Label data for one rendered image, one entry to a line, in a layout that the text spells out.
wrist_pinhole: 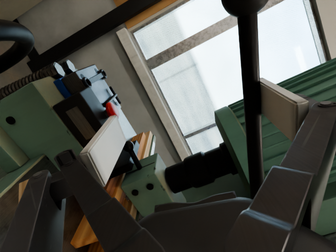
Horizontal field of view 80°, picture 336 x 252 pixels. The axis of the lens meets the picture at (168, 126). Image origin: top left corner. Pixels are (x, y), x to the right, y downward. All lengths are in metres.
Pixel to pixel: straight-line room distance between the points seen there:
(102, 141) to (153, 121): 1.63
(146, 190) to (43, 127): 0.19
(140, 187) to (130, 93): 1.45
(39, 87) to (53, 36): 1.69
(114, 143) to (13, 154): 0.23
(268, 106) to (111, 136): 0.13
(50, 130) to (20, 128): 0.04
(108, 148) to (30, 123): 0.21
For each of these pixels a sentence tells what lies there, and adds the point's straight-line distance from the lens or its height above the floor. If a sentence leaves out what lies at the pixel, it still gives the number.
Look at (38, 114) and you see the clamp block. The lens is 0.34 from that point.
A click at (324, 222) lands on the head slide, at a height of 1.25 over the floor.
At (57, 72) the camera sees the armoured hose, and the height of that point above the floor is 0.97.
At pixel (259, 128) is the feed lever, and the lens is 0.20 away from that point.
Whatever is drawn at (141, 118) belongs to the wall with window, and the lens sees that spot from 1.80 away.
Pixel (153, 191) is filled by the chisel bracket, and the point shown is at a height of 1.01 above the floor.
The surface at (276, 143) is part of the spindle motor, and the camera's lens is 0.30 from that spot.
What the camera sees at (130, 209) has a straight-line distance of 0.42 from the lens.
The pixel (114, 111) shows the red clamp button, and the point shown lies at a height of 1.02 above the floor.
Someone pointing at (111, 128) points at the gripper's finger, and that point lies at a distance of 0.18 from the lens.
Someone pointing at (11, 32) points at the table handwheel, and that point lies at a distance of 0.38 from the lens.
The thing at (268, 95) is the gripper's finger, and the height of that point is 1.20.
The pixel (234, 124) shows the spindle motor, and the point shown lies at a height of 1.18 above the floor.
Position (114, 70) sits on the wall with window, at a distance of 1.80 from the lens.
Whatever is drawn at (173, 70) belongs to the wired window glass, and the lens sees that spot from 1.77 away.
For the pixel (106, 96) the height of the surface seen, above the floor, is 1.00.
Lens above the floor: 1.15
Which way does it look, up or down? 12 degrees down
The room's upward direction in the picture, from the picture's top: 66 degrees clockwise
